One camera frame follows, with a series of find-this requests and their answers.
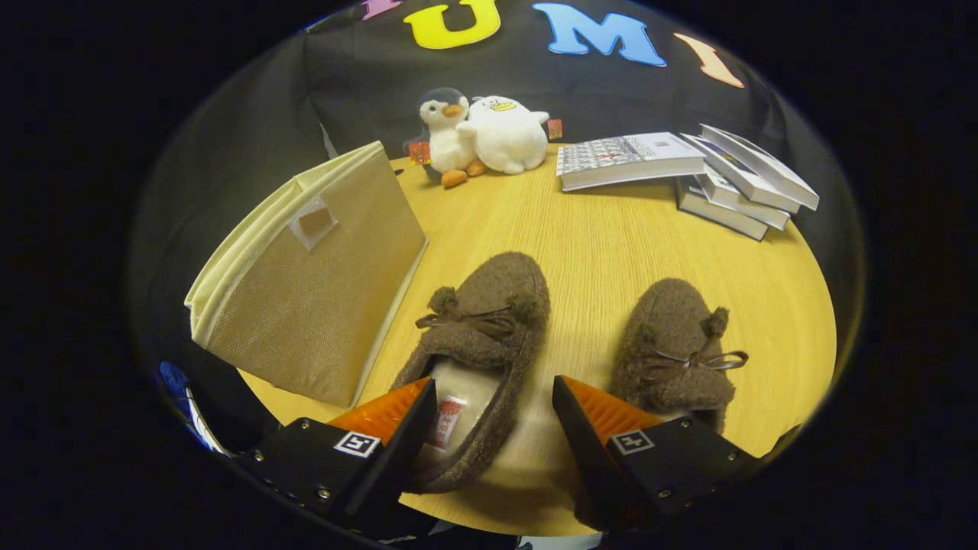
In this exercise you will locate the white patterned cover book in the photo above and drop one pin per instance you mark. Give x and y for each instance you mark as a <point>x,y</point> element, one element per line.
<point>626,153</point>

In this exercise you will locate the beige fabric storage box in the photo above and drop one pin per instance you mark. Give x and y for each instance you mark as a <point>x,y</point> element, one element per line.
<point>321,305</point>

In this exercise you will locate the plain white book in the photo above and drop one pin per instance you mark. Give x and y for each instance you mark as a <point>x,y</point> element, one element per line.
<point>752,208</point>

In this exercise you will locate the white book with dark picture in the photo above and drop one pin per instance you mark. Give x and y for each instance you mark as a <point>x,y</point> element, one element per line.
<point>764,168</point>

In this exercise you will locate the brown fuzzy slipper shoe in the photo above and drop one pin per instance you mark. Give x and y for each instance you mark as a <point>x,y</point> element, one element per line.
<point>497,290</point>
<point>672,321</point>

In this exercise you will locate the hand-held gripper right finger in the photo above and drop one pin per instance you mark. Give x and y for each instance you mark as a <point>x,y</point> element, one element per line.
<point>596,451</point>

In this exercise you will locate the dark cover book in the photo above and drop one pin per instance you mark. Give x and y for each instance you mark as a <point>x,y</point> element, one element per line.
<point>722,215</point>

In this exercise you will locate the grey penguin plush toy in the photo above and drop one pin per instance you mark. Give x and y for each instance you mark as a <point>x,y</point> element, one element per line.
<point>447,141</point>

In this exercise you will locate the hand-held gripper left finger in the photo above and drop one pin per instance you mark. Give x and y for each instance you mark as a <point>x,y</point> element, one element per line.
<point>397,451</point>

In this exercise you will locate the lit computer screen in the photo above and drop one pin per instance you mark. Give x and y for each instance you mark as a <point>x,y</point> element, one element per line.
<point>179,386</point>

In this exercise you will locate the black backdrop cloth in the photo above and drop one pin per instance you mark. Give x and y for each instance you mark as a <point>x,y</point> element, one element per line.
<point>367,76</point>

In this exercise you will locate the white duck plush toy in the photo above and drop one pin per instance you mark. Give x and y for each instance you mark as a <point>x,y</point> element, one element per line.
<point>504,137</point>

